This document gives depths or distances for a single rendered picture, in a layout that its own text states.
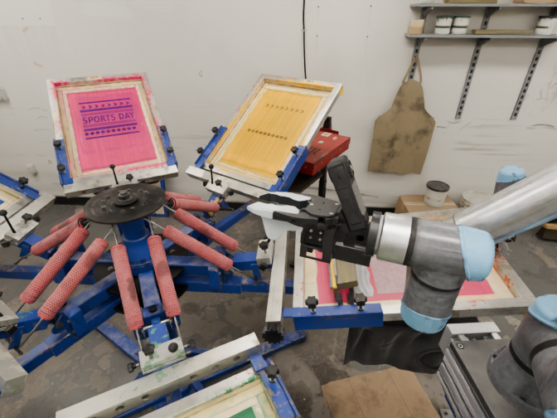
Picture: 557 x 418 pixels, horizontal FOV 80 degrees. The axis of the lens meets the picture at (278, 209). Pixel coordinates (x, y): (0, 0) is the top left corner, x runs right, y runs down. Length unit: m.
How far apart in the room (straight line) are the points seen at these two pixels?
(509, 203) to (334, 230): 0.28
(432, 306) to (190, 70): 2.96
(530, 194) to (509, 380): 0.43
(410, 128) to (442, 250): 2.82
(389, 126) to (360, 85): 0.45
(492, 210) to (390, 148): 2.73
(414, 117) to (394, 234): 2.81
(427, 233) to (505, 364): 0.46
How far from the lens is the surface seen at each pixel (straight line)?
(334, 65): 3.11
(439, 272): 0.53
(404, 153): 3.37
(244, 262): 1.40
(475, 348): 0.98
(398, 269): 1.42
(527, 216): 0.64
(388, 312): 1.21
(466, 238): 0.52
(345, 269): 1.26
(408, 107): 3.26
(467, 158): 3.69
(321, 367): 2.34
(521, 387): 0.90
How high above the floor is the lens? 1.96
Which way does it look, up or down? 32 degrees down
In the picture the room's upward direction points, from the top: straight up
